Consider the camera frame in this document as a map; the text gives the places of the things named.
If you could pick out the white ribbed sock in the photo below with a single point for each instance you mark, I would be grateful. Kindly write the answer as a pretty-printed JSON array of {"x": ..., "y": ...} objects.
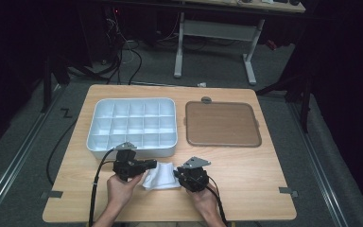
[{"x": 160, "y": 176}]

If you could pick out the small white floor object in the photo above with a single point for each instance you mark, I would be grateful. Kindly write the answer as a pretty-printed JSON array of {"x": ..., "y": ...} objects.
[{"x": 201, "y": 84}]

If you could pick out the person's left hand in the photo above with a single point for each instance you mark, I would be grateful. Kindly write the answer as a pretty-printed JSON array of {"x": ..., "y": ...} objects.
[{"x": 119, "y": 192}]

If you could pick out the grey round table grommet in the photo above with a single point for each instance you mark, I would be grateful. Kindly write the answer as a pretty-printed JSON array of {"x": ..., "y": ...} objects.
[{"x": 206, "y": 100}]

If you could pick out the brown wooden tray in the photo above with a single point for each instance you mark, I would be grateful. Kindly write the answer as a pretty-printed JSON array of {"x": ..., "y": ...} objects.
[{"x": 222, "y": 124}]

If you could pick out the black metal stand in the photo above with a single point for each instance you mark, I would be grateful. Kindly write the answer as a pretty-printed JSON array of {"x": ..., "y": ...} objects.
[
  {"x": 305, "y": 107},
  {"x": 46, "y": 94}
]

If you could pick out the wooden desk with white legs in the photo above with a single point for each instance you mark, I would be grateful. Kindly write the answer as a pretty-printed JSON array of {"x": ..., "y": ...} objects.
[{"x": 217, "y": 30}]

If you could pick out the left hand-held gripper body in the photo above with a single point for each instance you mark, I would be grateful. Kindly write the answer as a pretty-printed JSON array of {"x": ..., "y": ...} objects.
[{"x": 127, "y": 165}]

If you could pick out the white compartment storage box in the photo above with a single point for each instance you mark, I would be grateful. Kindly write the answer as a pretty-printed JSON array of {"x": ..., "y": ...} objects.
[{"x": 135, "y": 123}]

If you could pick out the small red object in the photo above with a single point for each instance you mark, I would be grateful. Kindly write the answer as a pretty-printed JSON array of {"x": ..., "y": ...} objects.
[{"x": 271, "y": 44}]

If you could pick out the person's right hand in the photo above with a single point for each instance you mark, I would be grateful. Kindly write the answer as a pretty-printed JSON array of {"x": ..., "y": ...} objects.
[{"x": 208, "y": 203}]

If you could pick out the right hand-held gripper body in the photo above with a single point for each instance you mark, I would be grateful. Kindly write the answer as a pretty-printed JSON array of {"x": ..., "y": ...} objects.
[{"x": 193, "y": 179}]

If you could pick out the black zigzag tape mark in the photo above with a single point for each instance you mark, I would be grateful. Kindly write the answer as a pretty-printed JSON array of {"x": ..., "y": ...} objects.
[{"x": 66, "y": 113}]

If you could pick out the grey tape piece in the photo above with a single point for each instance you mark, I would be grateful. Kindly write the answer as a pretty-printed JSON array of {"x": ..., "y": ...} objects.
[
  {"x": 55, "y": 194},
  {"x": 285, "y": 190}
]

